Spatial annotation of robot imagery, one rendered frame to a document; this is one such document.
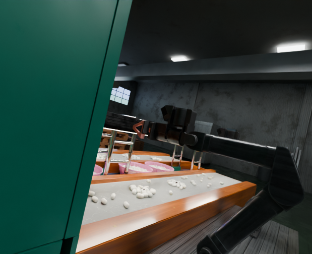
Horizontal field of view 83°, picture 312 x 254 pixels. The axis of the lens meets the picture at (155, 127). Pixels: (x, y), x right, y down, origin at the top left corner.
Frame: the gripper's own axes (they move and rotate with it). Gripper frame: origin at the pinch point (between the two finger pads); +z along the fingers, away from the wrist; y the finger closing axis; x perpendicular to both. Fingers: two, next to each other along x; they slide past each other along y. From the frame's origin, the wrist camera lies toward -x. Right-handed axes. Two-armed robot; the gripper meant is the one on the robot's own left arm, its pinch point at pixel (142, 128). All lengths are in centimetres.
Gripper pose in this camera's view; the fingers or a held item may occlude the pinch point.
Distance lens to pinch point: 72.8
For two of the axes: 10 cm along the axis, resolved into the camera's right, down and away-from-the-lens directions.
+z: -7.6, -1.5, 6.4
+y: -6.2, -1.4, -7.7
